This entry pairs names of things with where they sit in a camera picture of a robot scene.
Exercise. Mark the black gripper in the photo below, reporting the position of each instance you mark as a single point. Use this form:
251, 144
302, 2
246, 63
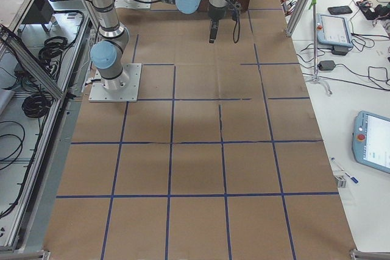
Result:
216, 13

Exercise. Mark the black power adapter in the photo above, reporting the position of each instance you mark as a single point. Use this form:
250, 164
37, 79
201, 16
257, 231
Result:
326, 65

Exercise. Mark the blue teach pendant far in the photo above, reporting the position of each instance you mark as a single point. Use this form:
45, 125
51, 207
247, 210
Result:
333, 30

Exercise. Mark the blue teach pendant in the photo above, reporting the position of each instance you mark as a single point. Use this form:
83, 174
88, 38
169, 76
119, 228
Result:
333, 30
370, 143

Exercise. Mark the black smartphone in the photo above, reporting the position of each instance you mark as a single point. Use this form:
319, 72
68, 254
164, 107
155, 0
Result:
340, 10

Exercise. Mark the brown paper table cover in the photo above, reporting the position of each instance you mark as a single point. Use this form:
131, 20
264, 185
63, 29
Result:
221, 157

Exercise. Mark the blue teach pendant near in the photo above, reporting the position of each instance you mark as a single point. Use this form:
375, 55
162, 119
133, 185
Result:
370, 143

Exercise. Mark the blue white pen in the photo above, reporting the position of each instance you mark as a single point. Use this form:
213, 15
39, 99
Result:
354, 179

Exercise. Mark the green handled grabber tool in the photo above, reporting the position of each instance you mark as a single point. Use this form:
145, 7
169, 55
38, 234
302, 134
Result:
315, 79

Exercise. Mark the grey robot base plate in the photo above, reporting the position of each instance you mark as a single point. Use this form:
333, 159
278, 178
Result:
125, 88

